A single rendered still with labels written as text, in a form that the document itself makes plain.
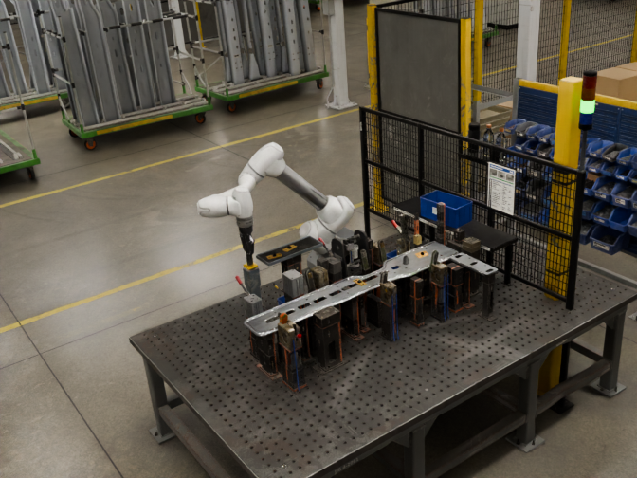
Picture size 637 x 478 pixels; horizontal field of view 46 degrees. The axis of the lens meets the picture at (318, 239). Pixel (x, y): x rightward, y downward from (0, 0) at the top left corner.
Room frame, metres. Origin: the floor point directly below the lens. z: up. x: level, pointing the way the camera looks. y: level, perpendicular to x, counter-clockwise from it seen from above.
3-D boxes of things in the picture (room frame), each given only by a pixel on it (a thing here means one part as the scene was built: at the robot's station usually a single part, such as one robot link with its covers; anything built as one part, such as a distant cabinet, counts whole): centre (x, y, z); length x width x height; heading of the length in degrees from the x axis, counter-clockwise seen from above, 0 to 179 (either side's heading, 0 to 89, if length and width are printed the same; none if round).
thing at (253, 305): (3.43, 0.37, 0.88); 0.11 x 0.10 x 0.36; 33
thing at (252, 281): (3.62, 0.38, 0.92); 0.08 x 0.08 x 0.44; 33
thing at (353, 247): (3.84, -0.18, 0.94); 0.18 x 0.13 x 0.49; 123
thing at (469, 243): (3.91, -0.90, 0.88); 0.08 x 0.08 x 0.36; 33
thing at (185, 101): (10.37, 2.43, 0.88); 1.91 x 1.00 x 1.76; 120
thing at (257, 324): (3.60, -0.20, 1.00); 1.38 x 0.22 x 0.02; 123
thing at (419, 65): (6.37, -0.97, 1.00); 1.34 x 0.14 x 2.00; 33
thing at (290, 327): (3.14, 0.18, 0.88); 0.15 x 0.11 x 0.36; 33
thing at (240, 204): (3.63, 0.40, 1.53); 0.13 x 0.11 x 0.16; 91
